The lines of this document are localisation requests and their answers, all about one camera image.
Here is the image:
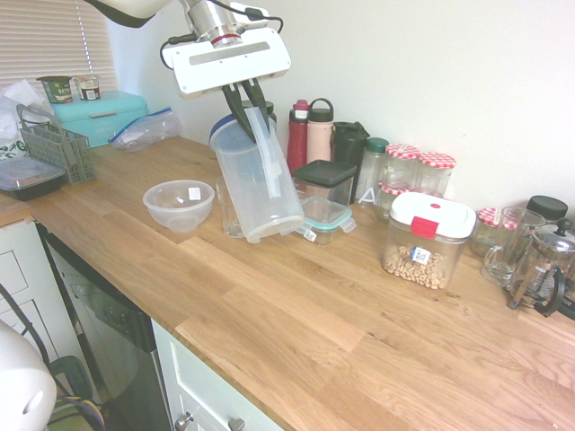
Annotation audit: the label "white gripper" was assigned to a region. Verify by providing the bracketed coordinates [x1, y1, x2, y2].
[161, 29, 292, 144]

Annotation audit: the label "clear plastic pitcher blue lid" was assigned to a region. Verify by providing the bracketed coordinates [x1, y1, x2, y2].
[208, 106, 307, 245]

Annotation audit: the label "red water bottle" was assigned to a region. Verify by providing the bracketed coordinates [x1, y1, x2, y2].
[286, 99, 312, 174]

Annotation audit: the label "pink bottle black lid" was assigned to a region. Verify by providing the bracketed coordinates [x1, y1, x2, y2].
[306, 97, 336, 166]

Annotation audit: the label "clear zip bag blue seal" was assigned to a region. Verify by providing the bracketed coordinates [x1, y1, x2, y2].
[107, 106, 183, 154]

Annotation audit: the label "square container black lid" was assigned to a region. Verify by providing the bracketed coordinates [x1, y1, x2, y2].
[292, 159, 358, 207]

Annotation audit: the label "dark green shaker bottle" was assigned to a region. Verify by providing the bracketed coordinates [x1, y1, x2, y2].
[332, 120, 371, 180]

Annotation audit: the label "clear plastic bowl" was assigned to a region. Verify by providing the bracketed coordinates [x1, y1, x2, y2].
[142, 179, 217, 233]

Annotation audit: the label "glass container teal clip lid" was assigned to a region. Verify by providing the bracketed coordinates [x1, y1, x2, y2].
[294, 196, 358, 246]

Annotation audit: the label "teal metal bread box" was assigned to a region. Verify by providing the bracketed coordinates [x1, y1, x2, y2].
[51, 90, 150, 150]

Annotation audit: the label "clear bottle green lid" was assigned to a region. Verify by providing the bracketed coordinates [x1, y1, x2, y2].
[354, 136, 391, 206]

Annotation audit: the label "brown white oatmeal cup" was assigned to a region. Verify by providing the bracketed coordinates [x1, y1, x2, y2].
[73, 74, 102, 101]

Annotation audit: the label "glass jar red checked lid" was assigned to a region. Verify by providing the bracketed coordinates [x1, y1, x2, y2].
[414, 151, 456, 199]
[470, 207, 509, 258]
[376, 180, 412, 222]
[383, 143, 421, 190]

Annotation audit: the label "grey plastic cutlery basket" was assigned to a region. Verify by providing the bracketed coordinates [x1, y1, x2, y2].
[16, 103, 98, 187]

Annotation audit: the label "green oatmeal cup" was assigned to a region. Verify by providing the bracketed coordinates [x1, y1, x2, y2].
[36, 75, 74, 105]

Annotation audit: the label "white window blinds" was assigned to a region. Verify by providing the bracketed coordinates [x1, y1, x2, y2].
[0, 0, 119, 98]

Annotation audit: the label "cereal container white red lid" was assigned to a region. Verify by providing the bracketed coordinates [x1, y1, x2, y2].
[381, 191, 478, 292]

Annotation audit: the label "black food container clear lid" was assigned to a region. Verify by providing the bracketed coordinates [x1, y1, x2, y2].
[0, 157, 67, 202]

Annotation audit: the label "white plastic shopping bag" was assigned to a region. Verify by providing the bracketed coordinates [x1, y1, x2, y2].
[0, 79, 56, 163]

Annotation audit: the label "stainless steel dishwasher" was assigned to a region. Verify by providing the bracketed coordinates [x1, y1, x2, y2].
[36, 223, 174, 431]

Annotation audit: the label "white drawer cabinet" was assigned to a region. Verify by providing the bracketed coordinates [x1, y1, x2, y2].
[0, 218, 101, 405]

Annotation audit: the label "white cabinet with knobs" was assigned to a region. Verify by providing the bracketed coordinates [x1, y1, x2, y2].
[151, 319, 289, 431]

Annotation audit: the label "clear glass mug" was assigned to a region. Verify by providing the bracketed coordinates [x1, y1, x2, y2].
[480, 206, 547, 287]

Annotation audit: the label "jar with black lid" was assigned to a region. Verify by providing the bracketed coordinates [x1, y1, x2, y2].
[526, 194, 570, 226]

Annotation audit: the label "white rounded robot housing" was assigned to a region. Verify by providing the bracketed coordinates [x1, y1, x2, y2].
[0, 319, 58, 431]

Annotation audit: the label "black floor cable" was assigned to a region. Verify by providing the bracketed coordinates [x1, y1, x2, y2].
[0, 282, 51, 365]

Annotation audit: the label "glass french press black handle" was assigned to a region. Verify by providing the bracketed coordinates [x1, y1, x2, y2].
[507, 216, 575, 320]

